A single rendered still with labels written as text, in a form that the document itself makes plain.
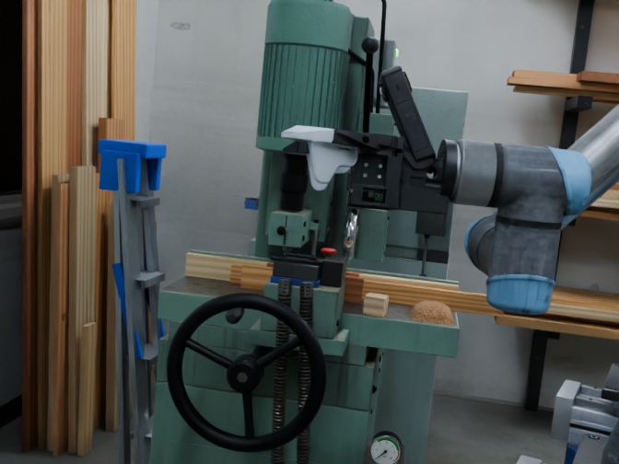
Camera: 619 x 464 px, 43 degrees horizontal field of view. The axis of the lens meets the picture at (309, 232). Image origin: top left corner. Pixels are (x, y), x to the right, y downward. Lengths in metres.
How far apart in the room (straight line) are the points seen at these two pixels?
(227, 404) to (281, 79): 0.67
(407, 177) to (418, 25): 3.10
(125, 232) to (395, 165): 1.63
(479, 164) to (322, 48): 0.79
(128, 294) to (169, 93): 1.94
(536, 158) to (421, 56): 3.07
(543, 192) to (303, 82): 0.80
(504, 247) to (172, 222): 3.40
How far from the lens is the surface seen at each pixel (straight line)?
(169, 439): 1.71
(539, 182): 0.92
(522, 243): 0.93
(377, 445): 1.57
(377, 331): 1.56
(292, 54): 1.63
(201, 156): 4.16
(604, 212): 3.51
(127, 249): 2.44
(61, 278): 2.92
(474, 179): 0.91
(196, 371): 1.65
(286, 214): 1.67
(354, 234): 1.77
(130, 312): 2.47
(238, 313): 1.35
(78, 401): 3.08
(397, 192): 0.89
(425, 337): 1.56
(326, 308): 1.47
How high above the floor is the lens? 1.25
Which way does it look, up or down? 7 degrees down
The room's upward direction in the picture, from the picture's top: 6 degrees clockwise
